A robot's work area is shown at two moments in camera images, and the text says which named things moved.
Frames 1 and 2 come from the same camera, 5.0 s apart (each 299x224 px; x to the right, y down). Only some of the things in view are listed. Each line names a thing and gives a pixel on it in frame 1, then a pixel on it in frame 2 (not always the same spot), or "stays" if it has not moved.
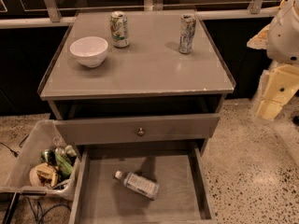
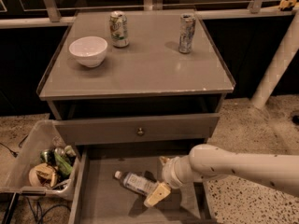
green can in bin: [48, 156] stays
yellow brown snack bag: [43, 175] stays
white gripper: [285, 36] → [169, 174]
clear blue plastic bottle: [139, 185] stays
